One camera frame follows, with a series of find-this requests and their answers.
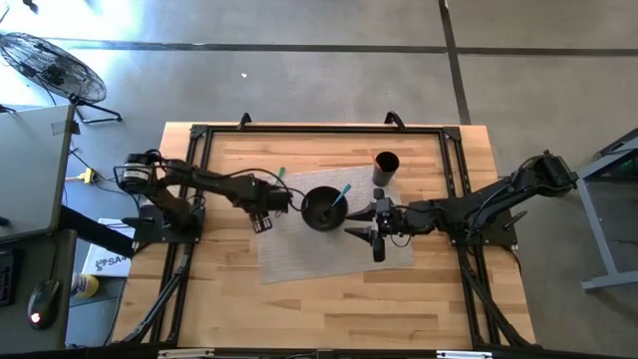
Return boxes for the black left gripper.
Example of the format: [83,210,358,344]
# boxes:
[251,175,309,234]

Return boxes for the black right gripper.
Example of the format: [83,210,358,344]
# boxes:
[343,187,418,264]

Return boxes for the black bowl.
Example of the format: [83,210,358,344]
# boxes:
[300,185,349,233]

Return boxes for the teal-handled fork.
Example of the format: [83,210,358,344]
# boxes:
[322,182,353,219]

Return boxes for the black cup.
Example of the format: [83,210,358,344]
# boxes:
[371,151,402,188]

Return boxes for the grey woven placemat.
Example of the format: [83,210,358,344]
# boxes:
[254,164,417,285]

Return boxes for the white cardboard box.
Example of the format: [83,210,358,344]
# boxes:
[81,217,139,278]

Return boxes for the black diagonal beam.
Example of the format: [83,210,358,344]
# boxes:
[59,203,139,258]

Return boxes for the yellow bottle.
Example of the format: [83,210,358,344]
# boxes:
[69,271,101,299]

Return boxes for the grey metal stand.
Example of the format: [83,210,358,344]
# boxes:
[565,127,638,294]

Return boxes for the black computer mouse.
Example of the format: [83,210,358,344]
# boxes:
[27,278,62,331]

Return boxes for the black floor fan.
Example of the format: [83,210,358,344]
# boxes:
[0,31,124,125]

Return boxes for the black keyboard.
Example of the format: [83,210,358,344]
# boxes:
[0,248,16,306]

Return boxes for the dark grey desk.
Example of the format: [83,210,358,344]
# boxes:
[0,228,79,350]

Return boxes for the black aluminium table frame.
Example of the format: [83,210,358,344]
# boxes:
[122,123,539,350]

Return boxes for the silver metal bracket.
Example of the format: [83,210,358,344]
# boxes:
[436,350,494,359]
[158,348,215,359]

